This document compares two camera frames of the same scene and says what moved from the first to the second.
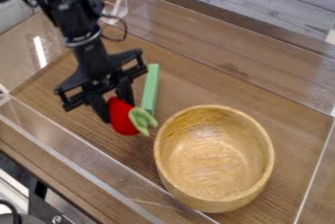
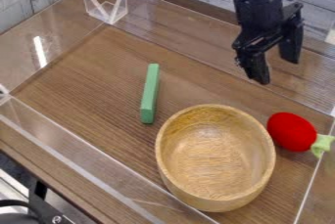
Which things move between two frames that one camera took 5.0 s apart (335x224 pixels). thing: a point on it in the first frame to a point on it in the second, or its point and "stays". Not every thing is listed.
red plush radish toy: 121,120 to 296,135
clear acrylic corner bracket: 115,11 stays
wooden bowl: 215,156 stays
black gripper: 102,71 to 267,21
